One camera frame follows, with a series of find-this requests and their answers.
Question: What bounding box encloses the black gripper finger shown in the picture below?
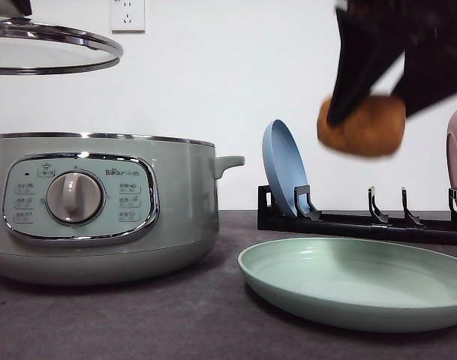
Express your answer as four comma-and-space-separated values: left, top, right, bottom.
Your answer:
394, 22, 457, 117
327, 7, 405, 125
11, 0, 32, 16

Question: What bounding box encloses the glass steamer lid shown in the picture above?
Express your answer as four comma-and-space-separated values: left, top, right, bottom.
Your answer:
0, 0, 124, 75

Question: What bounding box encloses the brown potato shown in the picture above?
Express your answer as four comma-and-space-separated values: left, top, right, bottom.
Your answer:
317, 95, 407, 158

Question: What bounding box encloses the green plate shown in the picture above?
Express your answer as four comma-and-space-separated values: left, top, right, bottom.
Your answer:
238, 237, 457, 334

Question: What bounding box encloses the blue plate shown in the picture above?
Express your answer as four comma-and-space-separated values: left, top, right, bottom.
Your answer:
262, 119, 310, 216

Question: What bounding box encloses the black plate rack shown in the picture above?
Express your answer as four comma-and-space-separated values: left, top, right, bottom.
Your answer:
258, 185, 457, 245

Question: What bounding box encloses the green electric steamer pot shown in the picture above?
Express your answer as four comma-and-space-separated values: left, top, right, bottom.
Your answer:
0, 133, 245, 286

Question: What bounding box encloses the white wall socket left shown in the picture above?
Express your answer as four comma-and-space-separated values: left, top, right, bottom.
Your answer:
110, 0, 146, 35

